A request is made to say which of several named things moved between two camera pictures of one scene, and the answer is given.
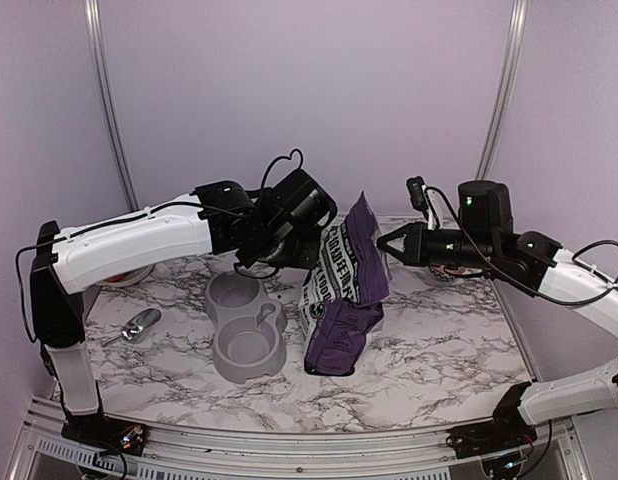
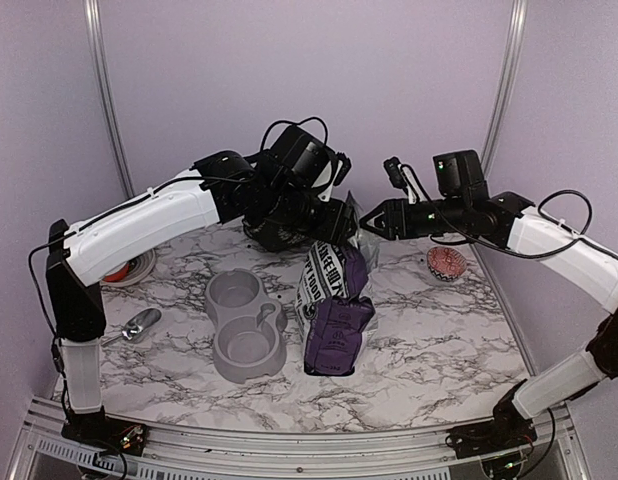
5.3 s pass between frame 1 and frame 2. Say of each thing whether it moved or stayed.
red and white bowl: stayed
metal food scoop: stayed
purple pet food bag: moved
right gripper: moved
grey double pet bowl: stayed
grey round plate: stayed
